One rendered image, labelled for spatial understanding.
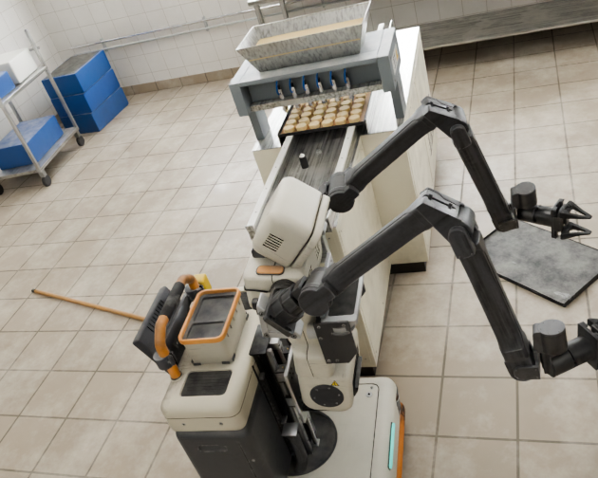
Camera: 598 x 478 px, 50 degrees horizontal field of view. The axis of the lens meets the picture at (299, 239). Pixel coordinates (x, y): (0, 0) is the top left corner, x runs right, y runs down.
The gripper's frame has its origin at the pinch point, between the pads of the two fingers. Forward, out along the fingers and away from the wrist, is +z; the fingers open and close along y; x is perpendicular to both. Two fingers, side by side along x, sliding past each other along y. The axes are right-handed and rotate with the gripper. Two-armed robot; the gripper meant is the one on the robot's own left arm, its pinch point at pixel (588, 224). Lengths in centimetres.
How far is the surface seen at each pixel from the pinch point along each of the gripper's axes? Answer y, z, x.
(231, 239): -100, -233, 42
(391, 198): -49, -109, 52
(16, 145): -68, -485, 38
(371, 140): -17, -113, 50
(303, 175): -14, -121, 12
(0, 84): -17, -479, 49
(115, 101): -93, -527, 163
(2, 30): -1, -591, 117
